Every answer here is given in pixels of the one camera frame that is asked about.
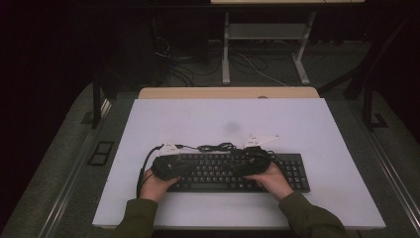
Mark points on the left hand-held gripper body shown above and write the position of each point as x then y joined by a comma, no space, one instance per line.
166,167

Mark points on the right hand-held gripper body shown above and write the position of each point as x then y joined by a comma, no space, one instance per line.
259,160

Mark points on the black computer keyboard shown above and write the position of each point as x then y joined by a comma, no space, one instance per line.
214,173

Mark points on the person's left hand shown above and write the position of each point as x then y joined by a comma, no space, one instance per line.
155,190

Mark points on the person's right hand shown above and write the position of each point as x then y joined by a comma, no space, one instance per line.
274,181

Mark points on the white board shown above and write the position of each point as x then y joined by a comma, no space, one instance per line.
231,115

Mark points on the black floor socket panel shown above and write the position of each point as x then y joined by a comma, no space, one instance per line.
100,153

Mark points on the wooden table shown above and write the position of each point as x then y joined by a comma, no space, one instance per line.
214,93

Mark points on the black metal stand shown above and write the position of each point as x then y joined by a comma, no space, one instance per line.
368,105
96,102

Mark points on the metal floor rail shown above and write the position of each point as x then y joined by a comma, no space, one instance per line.
66,195
393,178

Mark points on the white metal-frame desk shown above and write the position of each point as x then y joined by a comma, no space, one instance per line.
264,31

